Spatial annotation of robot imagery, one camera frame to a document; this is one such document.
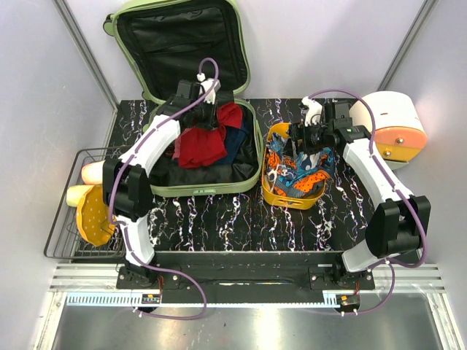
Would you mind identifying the black marble pattern mat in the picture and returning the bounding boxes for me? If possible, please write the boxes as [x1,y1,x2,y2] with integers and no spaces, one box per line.
[112,97,417,253]

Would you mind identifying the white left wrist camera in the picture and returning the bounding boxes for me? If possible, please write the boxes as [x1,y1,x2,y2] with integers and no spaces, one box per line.
[196,73,221,105]

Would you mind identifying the yellow cup in basket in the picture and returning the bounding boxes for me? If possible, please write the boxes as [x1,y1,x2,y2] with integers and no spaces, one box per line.
[66,184,93,208]

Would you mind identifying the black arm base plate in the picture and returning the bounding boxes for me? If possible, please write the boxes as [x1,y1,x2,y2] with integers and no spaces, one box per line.
[115,250,376,292]

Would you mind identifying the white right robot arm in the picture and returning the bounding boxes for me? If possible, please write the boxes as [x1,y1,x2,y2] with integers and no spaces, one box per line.
[288,96,431,289]

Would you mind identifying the yellow dotted plate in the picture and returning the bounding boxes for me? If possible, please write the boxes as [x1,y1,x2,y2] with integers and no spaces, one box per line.
[76,185,115,246]

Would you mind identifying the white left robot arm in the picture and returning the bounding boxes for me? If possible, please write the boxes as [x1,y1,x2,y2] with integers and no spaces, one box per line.
[102,74,220,289]

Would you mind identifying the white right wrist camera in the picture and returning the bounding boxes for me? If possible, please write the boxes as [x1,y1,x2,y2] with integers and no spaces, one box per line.
[301,96,323,127]

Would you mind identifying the colourful patterned shorts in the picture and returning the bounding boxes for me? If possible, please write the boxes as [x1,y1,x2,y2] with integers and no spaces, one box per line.
[265,133,335,198]

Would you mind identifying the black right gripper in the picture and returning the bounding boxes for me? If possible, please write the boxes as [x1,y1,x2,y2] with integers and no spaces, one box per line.
[280,120,333,158]

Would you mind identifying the white orange drawer cabinet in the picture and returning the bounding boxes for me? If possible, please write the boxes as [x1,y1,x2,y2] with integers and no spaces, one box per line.
[350,91,427,171]

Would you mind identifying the navy blue garment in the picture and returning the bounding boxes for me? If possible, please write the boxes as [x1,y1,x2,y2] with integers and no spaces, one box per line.
[215,119,252,165]

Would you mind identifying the orange plastic basket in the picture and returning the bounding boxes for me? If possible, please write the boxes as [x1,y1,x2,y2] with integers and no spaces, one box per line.
[261,122,334,210]

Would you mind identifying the black wire basket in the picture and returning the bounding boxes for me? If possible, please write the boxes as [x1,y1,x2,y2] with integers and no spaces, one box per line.
[43,146,129,263]

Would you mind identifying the red garment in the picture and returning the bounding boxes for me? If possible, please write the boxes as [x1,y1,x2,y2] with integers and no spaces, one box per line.
[178,102,244,169]

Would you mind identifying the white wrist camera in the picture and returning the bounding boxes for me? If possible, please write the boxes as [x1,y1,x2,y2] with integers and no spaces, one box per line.
[301,96,323,127]
[196,73,221,105]

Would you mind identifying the aluminium rail frame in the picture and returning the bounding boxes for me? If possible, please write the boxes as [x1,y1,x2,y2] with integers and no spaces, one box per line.
[33,263,465,349]

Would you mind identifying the pink cup in basket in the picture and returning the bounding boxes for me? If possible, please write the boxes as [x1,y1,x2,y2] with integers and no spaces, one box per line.
[81,160,104,185]

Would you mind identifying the green hard-shell suitcase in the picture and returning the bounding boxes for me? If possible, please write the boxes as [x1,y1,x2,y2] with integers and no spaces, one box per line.
[103,1,263,197]

